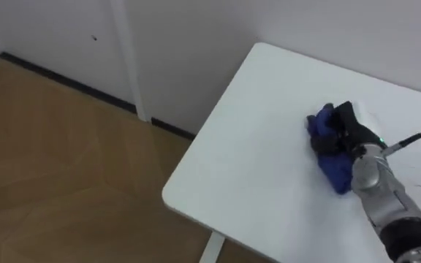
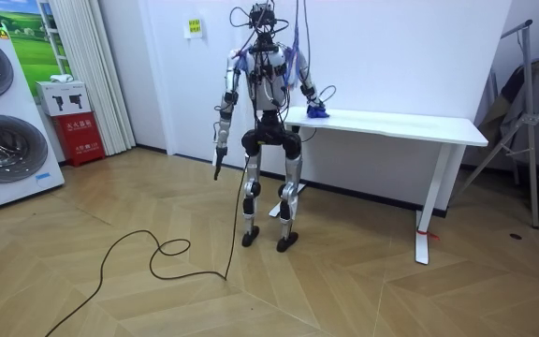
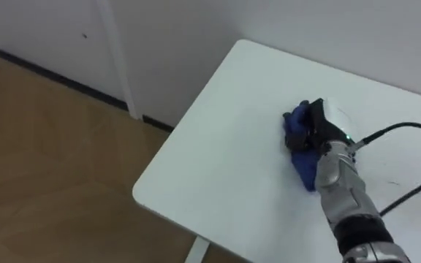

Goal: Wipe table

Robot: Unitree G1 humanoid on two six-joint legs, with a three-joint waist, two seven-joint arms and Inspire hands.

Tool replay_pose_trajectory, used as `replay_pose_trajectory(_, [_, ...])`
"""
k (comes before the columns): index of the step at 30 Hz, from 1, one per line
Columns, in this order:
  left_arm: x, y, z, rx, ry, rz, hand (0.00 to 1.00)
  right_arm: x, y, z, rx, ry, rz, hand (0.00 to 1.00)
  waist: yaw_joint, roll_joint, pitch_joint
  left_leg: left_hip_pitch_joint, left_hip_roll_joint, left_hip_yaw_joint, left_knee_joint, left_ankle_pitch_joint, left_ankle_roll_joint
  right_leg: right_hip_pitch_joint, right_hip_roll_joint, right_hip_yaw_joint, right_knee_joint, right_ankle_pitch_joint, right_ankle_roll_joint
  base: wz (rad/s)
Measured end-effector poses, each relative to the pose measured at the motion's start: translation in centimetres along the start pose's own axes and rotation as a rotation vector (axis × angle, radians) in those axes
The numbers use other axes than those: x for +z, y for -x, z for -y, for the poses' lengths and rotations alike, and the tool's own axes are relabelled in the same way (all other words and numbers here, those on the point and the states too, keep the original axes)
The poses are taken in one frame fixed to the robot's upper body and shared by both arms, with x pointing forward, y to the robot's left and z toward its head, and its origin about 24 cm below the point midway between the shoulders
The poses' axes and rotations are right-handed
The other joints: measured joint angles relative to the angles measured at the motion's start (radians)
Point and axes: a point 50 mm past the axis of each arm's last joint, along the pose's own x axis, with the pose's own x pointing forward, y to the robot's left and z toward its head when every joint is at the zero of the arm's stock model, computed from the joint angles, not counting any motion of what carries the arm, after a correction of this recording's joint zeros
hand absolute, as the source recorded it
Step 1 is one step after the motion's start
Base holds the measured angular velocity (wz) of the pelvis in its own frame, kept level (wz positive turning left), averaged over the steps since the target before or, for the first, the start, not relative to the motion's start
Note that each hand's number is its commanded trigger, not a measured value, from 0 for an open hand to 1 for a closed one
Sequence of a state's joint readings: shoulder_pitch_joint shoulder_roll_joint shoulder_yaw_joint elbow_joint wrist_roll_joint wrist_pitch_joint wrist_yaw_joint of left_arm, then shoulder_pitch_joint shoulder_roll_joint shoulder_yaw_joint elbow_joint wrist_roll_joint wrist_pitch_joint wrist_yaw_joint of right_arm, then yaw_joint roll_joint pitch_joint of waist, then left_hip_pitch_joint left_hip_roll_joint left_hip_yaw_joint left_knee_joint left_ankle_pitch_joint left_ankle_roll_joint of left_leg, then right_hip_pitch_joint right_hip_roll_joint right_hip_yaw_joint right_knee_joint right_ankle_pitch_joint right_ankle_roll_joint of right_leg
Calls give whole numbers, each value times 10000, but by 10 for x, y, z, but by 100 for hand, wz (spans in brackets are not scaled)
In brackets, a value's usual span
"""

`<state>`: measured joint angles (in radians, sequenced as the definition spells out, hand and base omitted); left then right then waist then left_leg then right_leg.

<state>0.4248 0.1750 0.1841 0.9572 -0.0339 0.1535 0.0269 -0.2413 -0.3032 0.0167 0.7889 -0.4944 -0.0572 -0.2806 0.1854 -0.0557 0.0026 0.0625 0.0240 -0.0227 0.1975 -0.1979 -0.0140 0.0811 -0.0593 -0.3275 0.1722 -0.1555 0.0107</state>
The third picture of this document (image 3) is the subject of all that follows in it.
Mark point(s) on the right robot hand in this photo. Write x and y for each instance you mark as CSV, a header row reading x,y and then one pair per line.
x,y
324,126

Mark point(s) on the white desk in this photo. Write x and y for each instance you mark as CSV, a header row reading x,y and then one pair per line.
x,y
254,164

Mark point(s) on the blue cloth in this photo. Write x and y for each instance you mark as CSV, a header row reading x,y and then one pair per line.
x,y
305,164

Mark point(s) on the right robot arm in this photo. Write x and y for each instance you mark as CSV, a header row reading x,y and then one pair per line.
x,y
345,193

